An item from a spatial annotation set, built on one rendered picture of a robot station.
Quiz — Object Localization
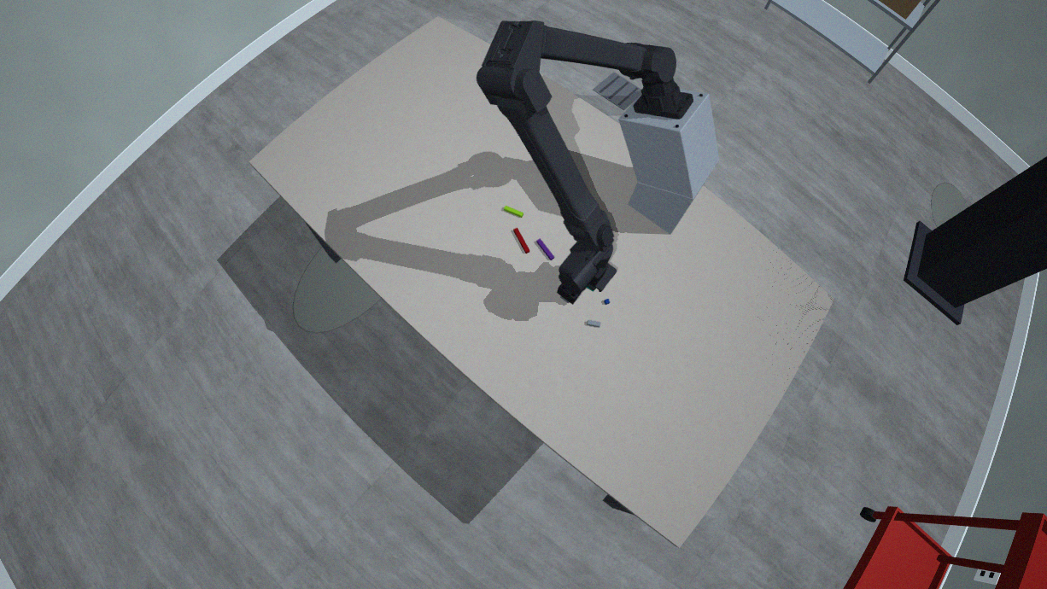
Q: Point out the purple rod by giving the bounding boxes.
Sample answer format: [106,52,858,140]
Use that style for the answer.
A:
[536,239,554,260]

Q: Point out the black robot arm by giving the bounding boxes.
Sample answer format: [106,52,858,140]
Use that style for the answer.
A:
[477,20,693,305]

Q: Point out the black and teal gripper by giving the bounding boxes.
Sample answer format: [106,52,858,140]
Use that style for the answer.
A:
[587,263,617,292]

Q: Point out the red rod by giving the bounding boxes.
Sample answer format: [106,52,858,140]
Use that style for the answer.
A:
[513,228,529,254]

